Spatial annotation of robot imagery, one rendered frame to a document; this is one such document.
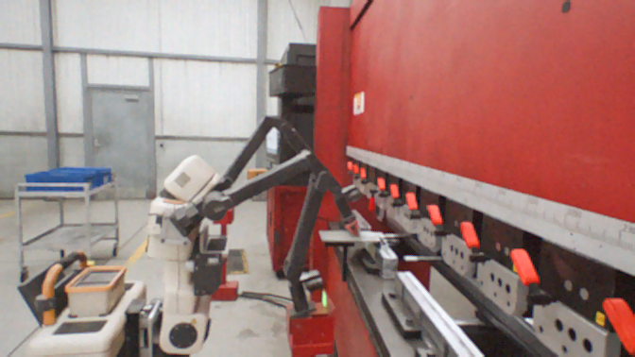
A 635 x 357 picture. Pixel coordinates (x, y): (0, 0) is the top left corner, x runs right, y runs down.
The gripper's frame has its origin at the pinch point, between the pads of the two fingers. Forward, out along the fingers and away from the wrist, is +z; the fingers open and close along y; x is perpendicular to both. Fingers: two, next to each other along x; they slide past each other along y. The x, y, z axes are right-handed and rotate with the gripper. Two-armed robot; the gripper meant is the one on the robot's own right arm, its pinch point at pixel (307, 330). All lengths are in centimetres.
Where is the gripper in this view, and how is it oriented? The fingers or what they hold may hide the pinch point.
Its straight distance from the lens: 168.9
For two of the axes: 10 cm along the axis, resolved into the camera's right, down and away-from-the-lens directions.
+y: 9.5, -2.7, 1.4
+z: 2.4, 9.6, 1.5
